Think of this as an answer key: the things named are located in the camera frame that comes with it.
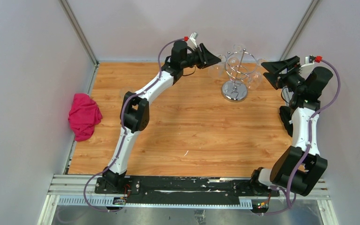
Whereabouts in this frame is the black cloth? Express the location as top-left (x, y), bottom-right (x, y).
top-left (279, 106), bottom-right (293, 137)

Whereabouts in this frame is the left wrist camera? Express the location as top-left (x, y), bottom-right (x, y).
top-left (183, 32), bottom-right (198, 50)

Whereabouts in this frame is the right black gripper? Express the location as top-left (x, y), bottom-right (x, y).
top-left (262, 56), bottom-right (307, 94)

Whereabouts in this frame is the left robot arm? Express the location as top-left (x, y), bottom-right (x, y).
top-left (102, 39), bottom-right (221, 194)

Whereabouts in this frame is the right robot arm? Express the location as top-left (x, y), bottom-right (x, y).
top-left (248, 56), bottom-right (333, 196)

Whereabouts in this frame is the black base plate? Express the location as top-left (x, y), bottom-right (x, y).
top-left (95, 176), bottom-right (279, 205)

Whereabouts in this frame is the pink cloth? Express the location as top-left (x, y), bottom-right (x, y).
top-left (68, 93), bottom-right (103, 142)

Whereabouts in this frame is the aluminium frame rail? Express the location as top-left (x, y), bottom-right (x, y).
top-left (48, 174), bottom-right (330, 209)

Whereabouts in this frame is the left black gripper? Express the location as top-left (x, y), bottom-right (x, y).
top-left (180, 44), bottom-right (221, 70)

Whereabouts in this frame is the clear wine glass right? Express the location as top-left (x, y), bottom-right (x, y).
top-left (247, 58), bottom-right (267, 90)

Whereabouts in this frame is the clear wine glass back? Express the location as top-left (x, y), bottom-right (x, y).
top-left (232, 44), bottom-right (245, 59)

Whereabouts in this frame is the patterned clear wine glass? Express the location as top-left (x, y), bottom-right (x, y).
top-left (119, 87), bottom-right (135, 98)

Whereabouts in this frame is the clear wine glass left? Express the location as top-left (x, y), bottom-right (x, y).
top-left (208, 54), bottom-right (226, 79)

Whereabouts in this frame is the chrome wine glass rack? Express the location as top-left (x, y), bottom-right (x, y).
top-left (221, 48), bottom-right (258, 103)

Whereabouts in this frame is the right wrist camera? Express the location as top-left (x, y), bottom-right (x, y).
top-left (302, 55), bottom-right (322, 67)

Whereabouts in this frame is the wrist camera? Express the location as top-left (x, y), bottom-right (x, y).
top-left (183, 32), bottom-right (198, 50)
top-left (302, 55), bottom-right (322, 67)

